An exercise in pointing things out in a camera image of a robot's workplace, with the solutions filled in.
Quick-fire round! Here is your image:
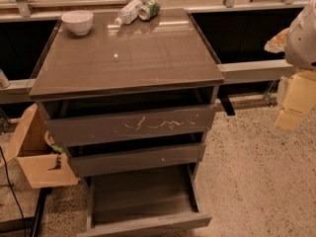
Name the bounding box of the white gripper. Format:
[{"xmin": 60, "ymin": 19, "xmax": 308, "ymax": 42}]
[{"xmin": 264, "ymin": 0, "xmax": 316, "ymax": 131}]

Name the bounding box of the open cardboard box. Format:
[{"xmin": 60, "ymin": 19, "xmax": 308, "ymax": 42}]
[{"xmin": 4, "ymin": 104, "xmax": 78, "ymax": 189}]

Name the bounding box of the grey middle drawer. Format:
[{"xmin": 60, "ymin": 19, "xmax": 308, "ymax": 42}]
[{"xmin": 69, "ymin": 132, "xmax": 205, "ymax": 177}]

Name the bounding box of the green drink can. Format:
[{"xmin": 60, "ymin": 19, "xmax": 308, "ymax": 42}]
[{"xmin": 138, "ymin": 0, "xmax": 160, "ymax": 21}]

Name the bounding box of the black cable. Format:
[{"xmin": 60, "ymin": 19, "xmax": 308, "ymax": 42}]
[{"xmin": 0, "ymin": 145, "xmax": 28, "ymax": 237}]

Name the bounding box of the grey scratched top drawer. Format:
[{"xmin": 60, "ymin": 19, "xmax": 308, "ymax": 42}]
[{"xmin": 46, "ymin": 105, "xmax": 214, "ymax": 147}]

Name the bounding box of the clear plastic bottle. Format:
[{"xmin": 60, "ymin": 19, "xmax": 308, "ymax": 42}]
[{"xmin": 115, "ymin": 0, "xmax": 143, "ymax": 26}]

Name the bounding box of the metal railing frame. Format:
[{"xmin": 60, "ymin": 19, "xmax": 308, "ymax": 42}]
[{"xmin": 1, "ymin": 0, "xmax": 308, "ymax": 104}]

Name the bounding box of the grey drawer cabinet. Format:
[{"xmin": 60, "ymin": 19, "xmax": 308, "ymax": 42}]
[{"xmin": 29, "ymin": 7, "xmax": 225, "ymax": 183}]

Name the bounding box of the white ceramic bowl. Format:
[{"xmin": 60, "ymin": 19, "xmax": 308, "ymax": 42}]
[{"xmin": 61, "ymin": 10, "xmax": 94, "ymax": 36}]

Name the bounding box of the grey bottom drawer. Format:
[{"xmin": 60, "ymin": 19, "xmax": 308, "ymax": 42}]
[{"xmin": 77, "ymin": 165, "xmax": 211, "ymax": 237}]

